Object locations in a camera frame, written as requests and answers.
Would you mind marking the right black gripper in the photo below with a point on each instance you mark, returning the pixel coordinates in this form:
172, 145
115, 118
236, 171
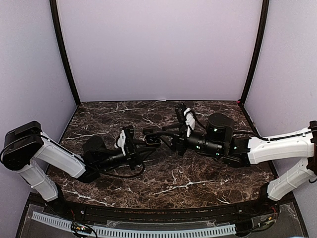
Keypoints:
179, 138

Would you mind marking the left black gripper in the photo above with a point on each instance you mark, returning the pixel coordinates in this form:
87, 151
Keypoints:
132, 157

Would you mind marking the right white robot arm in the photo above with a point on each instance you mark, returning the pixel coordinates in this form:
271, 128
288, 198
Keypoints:
218, 142

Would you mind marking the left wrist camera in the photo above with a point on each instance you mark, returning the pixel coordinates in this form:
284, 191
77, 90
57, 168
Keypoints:
122, 138

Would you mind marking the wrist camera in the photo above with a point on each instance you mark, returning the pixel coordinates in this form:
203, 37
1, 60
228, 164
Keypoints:
185, 118
122, 138

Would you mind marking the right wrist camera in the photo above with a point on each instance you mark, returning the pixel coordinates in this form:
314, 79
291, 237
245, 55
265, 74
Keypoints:
185, 118

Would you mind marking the black front rail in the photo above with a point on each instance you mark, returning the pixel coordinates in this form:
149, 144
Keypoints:
97, 213

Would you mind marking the white slotted cable duct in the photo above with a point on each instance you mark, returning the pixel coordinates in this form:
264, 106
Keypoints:
135, 230

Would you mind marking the right black frame post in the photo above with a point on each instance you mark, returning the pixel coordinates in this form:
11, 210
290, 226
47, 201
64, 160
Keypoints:
256, 52

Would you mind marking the black frame post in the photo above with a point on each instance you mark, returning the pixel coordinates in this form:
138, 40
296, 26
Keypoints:
62, 51
256, 52

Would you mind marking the left black frame post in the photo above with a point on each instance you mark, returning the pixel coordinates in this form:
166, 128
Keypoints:
62, 51

